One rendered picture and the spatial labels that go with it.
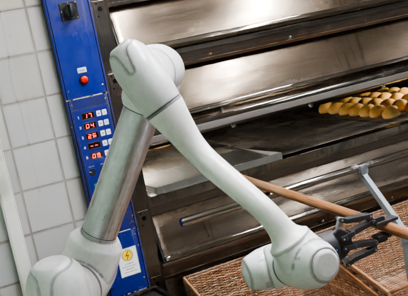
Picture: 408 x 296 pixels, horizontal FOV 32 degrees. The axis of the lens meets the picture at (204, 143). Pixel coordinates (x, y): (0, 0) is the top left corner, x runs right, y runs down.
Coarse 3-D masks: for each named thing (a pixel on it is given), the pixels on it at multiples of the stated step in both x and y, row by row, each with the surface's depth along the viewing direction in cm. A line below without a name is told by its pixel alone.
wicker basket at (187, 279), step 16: (208, 272) 273; (224, 272) 275; (240, 272) 277; (192, 288) 262; (208, 288) 272; (224, 288) 274; (240, 288) 276; (288, 288) 283; (320, 288) 287; (336, 288) 275; (352, 288) 264; (368, 288) 254
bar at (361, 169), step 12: (384, 156) 261; (396, 156) 263; (348, 168) 255; (360, 168) 256; (312, 180) 249; (324, 180) 251; (264, 192) 243; (372, 192) 253; (228, 204) 237; (384, 204) 249; (192, 216) 232; (204, 216) 233; (216, 216) 235
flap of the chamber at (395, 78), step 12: (360, 84) 281; (372, 84) 283; (312, 96) 273; (324, 96) 275; (336, 96) 285; (264, 108) 265; (276, 108) 266; (288, 108) 268; (216, 120) 257; (228, 120) 259; (240, 120) 261; (204, 132) 276; (156, 144) 265
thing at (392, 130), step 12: (372, 132) 304; (384, 132) 306; (396, 132) 308; (324, 144) 298; (336, 144) 296; (348, 144) 299; (360, 144) 301; (288, 156) 288; (300, 156) 290; (312, 156) 292; (252, 168) 281; (264, 168) 283; (276, 168) 285; (168, 192) 267; (180, 192) 269; (192, 192) 271; (156, 204) 266
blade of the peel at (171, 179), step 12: (228, 156) 307; (240, 156) 303; (252, 156) 299; (264, 156) 295; (276, 156) 285; (180, 168) 302; (192, 168) 298; (240, 168) 279; (144, 180) 292; (156, 180) 288; (168, 180) 284; (180, 180) 281; (192, 180) 271; (204, 180) 273; (156, 192) 267
